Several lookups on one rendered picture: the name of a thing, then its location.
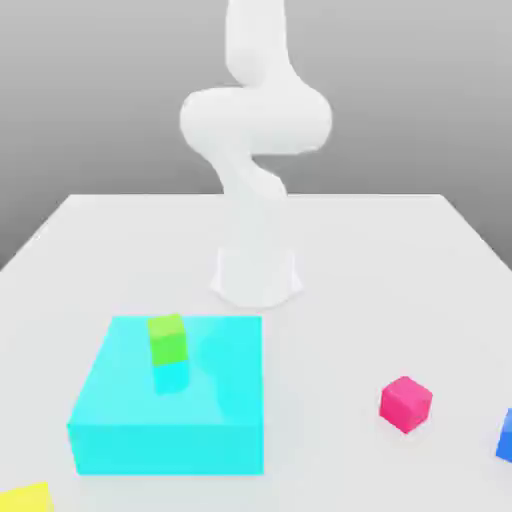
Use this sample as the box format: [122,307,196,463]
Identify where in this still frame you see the large cyan box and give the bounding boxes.
[66,314,265,477]

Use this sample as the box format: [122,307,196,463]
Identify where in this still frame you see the small pink cube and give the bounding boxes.
[378,375,434,435]

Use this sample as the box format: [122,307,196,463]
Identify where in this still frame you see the small yellow cube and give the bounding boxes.
[0,481,56,512]

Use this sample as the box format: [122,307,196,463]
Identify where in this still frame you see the small blue cube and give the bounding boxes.
[494,407,512,464]

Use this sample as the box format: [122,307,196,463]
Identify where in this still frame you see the small cyan cube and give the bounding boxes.
[152,358,191,396]

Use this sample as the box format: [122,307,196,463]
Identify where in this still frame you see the small green cube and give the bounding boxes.
[146,312,190,368]

